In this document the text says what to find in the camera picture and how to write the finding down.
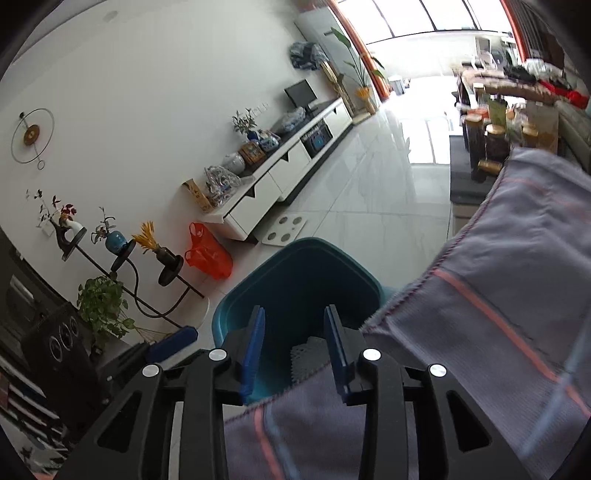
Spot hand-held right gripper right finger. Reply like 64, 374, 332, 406
323, 305, 540, 480

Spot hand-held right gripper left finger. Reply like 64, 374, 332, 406
58, 305, 269, 480

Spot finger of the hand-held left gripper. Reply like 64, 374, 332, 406
102, 325, 199, 385

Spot teal plastic bin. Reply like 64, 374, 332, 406
211, 237, 394, 407

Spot white foam net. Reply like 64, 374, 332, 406
290, 337, 330, 384

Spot white round stand base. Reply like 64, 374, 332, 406
170, 295, 211, 331

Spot green leafy potted plant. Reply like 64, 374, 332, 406
76, 276, 137, 352

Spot black plant stand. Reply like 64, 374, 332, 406
50, 217, 206, 320

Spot black vase with yellow wheat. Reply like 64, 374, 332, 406
131, 222, 178, 267

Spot orange plastic bag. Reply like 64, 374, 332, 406
185, 222, 233, 280

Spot teal pot with plant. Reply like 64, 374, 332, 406
91, 208, 127, 254

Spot white bathroom scale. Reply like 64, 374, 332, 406
262, 215, 308, 245

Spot white vase with red leaves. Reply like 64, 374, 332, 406
25, 188, 88, 241

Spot yellow upright box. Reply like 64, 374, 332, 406
182, 178, 213, 214

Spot clear wrapped ornament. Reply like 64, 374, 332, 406
204, 165, 242, 208

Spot white TV cabinet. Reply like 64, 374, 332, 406
198, 97, 354, 243

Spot purple pink cloth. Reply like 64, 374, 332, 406
224, 147, 591, 480

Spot black coffee table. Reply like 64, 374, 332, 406
450, 134, 511, 219

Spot small plant in blue vase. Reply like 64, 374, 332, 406
232, 109, 259, 142

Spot plastic wrapped porcelain plate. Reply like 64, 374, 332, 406
279, 107, 308, 133

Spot black monitor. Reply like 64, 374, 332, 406
284, 79, 318, 110

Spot group of gold lid jars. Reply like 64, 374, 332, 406
463, 83, 560, 183

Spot tall green leaf plant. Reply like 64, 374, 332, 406
330, 25, 387, 89

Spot dark blue patterned bundle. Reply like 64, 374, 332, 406
290, 41, 329, 70

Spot orange curtain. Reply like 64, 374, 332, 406
500, 0, 528, 62
323, 0, 389, 99

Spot white standing air conditioner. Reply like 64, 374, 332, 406
295, 8, 352, 80

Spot grey green sofa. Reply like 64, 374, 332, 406
553, 99, 591, 171

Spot black clothing pile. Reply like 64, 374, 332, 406
502, 65, 539, 85

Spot red cloth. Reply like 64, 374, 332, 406
537, 78, 590, 105

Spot wooden picture frame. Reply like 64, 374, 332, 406
239, 141, 267, 166

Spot round wall clock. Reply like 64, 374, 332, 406
10, 107, 56, 171

